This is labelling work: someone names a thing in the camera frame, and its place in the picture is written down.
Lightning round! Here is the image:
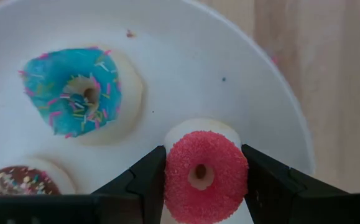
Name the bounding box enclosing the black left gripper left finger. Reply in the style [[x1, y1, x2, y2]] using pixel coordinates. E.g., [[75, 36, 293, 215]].
[[91, 145, 167, 224]]

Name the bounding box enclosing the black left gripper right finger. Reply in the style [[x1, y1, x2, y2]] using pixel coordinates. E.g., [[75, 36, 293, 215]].
[[241, 143, 348, 224]]

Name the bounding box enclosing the small red sugar donut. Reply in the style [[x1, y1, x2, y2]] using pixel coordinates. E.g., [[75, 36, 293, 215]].
[[162, 117, 251, 224]]

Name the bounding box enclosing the small chocolate sprinkled donut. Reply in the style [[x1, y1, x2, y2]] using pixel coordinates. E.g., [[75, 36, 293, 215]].
[[0, 157, 76, 196]]

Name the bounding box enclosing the small blue sprinkled donut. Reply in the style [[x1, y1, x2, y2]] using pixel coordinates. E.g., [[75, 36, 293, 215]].
[[17, 45, 145, 146]]

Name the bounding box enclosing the white round plate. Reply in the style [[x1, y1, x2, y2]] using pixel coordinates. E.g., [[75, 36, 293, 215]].
[[0, 0, 316, 224]]

